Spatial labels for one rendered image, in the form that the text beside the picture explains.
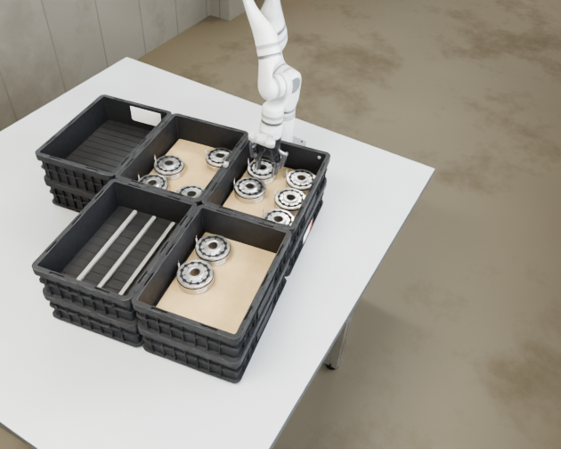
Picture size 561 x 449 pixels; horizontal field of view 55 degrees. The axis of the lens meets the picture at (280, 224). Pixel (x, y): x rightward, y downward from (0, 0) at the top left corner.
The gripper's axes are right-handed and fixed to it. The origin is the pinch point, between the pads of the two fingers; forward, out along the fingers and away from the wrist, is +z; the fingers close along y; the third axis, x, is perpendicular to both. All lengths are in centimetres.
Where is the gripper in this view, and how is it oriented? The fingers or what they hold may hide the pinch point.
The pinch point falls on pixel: (266, 168)
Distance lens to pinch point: 184.5
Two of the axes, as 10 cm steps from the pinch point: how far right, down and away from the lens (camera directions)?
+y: -8.9, -3.8, 2.6
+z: -1.1, 7.3, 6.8
